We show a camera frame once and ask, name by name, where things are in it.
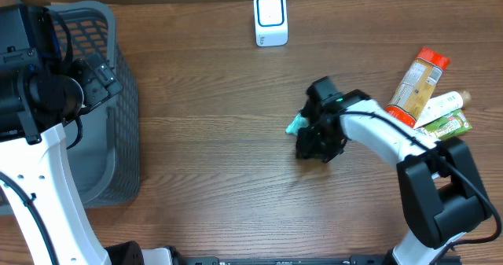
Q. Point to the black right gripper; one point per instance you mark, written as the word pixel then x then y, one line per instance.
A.
pixel 314 138

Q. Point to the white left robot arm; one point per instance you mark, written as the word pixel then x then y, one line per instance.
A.
pixel 47 205

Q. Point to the white tube with gold cap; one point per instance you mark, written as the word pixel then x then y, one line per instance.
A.
pixel 443 104

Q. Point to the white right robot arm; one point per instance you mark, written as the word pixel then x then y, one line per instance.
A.
pixel 444 201

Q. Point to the white barcode scanner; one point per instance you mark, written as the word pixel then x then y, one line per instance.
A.
pixel 271 22

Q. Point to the grey plastic shopping basket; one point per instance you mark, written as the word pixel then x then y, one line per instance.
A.
pixel 103 145

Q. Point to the orange noodle package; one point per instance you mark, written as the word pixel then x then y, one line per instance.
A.
pixel 417 86

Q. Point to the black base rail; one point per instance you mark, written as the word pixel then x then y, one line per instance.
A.
pixel 179 259

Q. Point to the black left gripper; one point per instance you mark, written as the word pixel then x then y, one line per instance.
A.
pixel 99 78

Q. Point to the teal tissue packet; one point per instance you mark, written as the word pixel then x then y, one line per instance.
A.
pixel 298 122

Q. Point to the green snack packet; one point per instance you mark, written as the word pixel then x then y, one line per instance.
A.
pixel 451 125

